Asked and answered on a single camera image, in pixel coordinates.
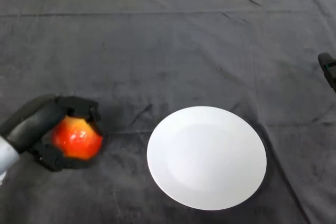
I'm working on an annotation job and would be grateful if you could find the black cloth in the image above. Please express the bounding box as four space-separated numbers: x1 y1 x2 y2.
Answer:
0 0 336 224

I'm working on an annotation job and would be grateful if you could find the red yellow apple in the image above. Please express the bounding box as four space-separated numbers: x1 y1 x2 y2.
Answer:
51 115 103 161

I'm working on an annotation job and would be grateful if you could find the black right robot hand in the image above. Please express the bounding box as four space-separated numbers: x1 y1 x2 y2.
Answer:
317 52 336 90

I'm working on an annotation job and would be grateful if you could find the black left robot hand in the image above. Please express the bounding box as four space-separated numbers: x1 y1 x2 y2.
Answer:
0 94 102 172

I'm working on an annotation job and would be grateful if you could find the white round plate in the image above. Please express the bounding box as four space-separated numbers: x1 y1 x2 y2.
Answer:
146 105 268 211

